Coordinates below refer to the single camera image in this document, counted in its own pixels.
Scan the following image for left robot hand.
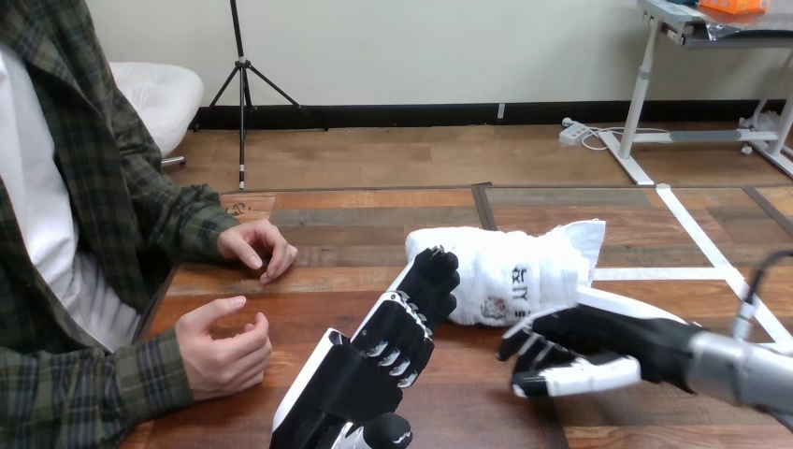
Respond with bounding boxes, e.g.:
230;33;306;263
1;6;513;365
269;245;462;449

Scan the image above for black cable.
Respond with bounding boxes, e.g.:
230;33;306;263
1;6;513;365
732;249;793;342

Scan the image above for orange thing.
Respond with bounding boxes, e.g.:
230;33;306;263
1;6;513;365
698;0;773;16

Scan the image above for person's body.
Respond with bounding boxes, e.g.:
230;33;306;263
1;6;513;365
0;0;187;357

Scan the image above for black tripod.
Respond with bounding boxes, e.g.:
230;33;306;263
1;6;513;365
188;0;330;192

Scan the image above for person's forearm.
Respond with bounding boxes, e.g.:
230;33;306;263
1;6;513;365
0;329;197;449
133;181;241;274

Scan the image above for rolled white towel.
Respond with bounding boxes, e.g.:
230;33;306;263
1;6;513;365
405;219;607;328

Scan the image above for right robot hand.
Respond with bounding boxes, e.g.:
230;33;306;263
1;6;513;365
497;285;706;399

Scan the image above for tangle of cables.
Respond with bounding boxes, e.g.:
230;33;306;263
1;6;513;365
561;116;671;152

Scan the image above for person's hand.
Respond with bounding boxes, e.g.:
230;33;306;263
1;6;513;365
174;295;274;403
216;219;299;286

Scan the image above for white desk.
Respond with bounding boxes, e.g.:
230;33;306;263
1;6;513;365
597;0;793;187

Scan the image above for white cushioned chair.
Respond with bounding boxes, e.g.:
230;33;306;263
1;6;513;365
109;61;205;169

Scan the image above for white power strip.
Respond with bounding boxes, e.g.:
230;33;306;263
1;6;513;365
557;121;590;148

